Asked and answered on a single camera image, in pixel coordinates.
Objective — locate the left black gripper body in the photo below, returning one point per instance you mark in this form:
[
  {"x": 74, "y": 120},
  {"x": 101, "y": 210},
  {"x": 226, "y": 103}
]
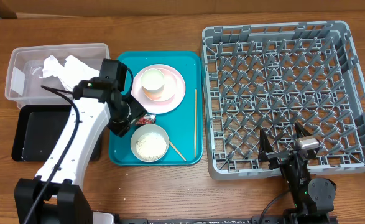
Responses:
[{"x": 131, "y": 111}]

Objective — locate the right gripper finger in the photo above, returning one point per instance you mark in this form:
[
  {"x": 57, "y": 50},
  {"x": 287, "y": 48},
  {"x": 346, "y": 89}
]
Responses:
[
  {"x": 265, "y": 146},
  {"x": 300, "y": 131}
]

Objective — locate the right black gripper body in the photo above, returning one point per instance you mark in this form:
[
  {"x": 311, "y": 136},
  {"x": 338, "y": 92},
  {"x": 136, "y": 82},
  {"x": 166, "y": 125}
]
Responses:
[{"x": 279, "y": 158}]

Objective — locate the red snack wrapper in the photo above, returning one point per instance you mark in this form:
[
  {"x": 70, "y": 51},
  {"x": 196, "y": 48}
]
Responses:
[{"x": 147, "y": 119}]

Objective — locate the white bowl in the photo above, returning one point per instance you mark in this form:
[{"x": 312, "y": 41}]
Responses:
[{"x": 147, "y": 128}]

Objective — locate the white napkin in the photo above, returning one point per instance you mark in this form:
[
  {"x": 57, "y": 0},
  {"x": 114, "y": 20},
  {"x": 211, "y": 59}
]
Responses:
[{"x": 69, "y": 74}]

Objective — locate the white rice pile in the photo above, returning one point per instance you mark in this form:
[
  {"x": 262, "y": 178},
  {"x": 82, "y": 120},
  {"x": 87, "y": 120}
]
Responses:
[{"x": 151, "y": 146}]

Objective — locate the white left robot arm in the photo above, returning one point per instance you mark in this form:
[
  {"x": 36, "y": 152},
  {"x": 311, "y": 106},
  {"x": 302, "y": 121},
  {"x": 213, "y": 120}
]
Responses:
[{"x": 55, "y": 194}]

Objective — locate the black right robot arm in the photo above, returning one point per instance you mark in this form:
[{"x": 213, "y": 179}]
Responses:
[{"x": 313, "y": 198}]

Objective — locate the pink plate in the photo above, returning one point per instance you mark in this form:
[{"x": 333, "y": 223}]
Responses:
[{"x": 159, "y": 107}]

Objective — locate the cream cup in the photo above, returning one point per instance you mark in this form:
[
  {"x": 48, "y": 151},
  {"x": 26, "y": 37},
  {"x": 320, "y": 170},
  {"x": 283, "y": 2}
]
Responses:
[{"x": 152, "y": 81}]

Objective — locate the pink small bowl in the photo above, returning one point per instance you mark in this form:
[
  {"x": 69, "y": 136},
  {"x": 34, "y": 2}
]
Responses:
[{"x": 170, "y": 86}]

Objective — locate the wooden chopstick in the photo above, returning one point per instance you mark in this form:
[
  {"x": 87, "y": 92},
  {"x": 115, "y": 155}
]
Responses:
[
  {"x": 195, "y": 122},
  {"x": 177, "y": 151}
]

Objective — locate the teal serving tray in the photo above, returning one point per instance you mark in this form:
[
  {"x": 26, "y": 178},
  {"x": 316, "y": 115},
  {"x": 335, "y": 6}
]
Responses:
[{"x": 178, "y": 123}]

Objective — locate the grey dish rack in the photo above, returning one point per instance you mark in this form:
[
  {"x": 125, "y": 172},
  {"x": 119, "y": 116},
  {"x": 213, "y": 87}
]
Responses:
[{"x": 267, "y": 77}]

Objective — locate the black plastic tray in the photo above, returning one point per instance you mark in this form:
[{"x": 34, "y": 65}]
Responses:
[{"x": 38, "y": 130}]

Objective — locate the clear plastic bin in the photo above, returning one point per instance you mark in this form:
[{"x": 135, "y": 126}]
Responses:
[{"x": 25, "y": 71}]

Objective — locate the cardboard backdrop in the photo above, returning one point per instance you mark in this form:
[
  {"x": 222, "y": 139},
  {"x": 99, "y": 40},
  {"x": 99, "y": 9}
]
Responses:
[{"x": 98, "y": 8}]

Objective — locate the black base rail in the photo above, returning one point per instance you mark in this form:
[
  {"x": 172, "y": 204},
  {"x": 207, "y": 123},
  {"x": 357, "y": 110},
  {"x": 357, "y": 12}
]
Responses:
[{"x": 225, "y": 221}]

